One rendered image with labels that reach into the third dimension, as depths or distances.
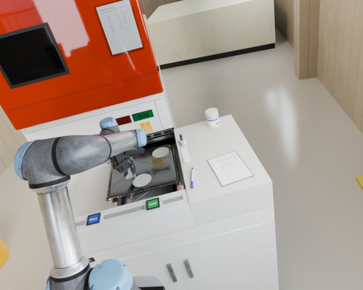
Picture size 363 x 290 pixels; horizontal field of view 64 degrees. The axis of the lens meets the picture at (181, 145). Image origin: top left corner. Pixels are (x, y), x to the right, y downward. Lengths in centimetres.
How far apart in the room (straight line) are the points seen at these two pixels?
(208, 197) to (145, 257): 43
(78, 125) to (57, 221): 87
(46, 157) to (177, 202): 58
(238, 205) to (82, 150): 71
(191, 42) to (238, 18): 94
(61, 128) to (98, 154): 89
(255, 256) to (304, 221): 88
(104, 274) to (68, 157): 37
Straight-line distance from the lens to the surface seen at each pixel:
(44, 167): 89
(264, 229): 143
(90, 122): 170
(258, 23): 568
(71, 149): 85
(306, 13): 419
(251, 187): 122
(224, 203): 125
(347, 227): 238
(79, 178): 193
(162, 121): 168
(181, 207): 121
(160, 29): 570
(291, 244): 224
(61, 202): 94
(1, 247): 297
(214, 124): 161
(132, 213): 125
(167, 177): 146
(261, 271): 169
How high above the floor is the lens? 180
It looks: 33 degrees down
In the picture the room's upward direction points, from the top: 15 degrees counter-clockwise
